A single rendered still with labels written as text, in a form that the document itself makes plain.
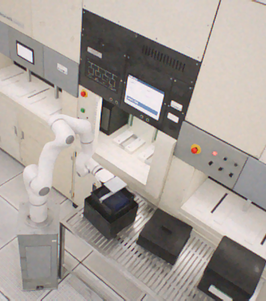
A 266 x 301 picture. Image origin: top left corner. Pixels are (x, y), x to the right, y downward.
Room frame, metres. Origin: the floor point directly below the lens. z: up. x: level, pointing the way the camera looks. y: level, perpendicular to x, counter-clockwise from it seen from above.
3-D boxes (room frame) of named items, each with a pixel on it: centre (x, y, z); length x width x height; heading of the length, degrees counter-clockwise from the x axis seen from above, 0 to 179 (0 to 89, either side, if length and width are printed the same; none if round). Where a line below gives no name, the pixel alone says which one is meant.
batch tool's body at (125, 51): (2.39, -0.11, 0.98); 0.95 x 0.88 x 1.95; 150
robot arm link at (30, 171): (1.51, 0.57, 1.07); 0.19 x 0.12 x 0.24; 42
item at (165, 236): (1.50, -0.33, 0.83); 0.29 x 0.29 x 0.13; 67
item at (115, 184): (1.60, 0.07, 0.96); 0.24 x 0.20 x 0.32; 142
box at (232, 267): (1.25, -0.74, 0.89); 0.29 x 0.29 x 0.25; 63
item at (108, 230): (1.60, 0.07, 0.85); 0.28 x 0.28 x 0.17; 52
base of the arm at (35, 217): (1.49, 0.55, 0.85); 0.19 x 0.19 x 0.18
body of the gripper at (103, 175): (1.66, 0.15, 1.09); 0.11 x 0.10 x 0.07; 52
